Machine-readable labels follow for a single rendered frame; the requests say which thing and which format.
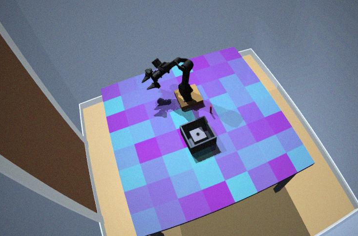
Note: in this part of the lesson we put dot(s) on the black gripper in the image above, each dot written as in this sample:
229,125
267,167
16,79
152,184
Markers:
154,77

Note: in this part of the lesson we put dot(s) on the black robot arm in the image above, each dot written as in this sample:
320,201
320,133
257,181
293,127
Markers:
184,87

